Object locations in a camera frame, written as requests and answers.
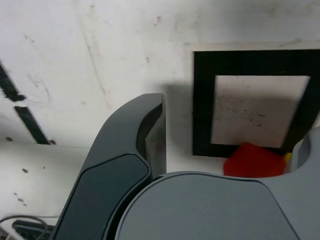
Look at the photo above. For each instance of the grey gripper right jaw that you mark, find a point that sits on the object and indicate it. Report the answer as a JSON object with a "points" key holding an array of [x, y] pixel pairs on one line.
{"points": [[212, 212]]}

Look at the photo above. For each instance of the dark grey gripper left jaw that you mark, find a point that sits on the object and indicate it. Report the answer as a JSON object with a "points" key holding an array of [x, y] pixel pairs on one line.
{"points": [[107, 175]]}

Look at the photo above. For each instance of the red cube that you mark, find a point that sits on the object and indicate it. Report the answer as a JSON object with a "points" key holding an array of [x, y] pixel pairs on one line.
{"points": [[250, 162]]}

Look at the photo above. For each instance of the yellow cube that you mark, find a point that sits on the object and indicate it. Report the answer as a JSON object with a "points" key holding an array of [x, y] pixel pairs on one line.
{"points": [[287, 158]]}

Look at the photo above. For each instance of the black tape square outline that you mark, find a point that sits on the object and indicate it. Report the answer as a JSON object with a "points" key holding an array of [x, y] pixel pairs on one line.
{"points": [[202, 100]]}

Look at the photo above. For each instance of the black tape strip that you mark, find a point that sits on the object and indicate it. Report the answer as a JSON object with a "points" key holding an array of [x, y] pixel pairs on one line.
{"points": [[30, 122]]}

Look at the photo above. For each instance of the black power strip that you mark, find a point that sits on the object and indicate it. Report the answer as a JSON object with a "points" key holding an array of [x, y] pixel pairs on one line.
{"points": [[27, 231]]}

